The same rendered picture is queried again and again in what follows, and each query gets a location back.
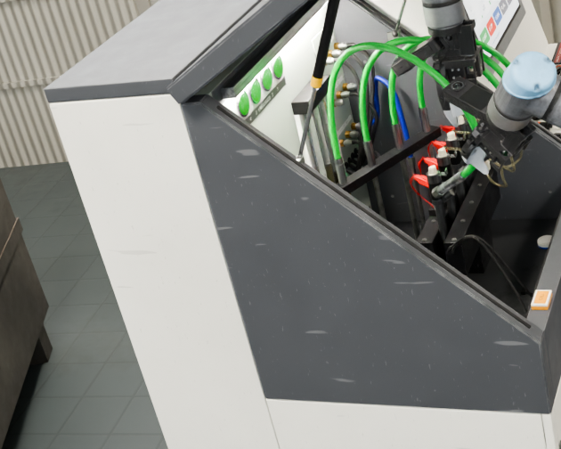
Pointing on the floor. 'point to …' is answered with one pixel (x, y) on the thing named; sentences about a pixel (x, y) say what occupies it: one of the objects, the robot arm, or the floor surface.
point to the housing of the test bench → (163, 224)
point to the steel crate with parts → (6, 310)
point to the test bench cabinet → (406, 427)
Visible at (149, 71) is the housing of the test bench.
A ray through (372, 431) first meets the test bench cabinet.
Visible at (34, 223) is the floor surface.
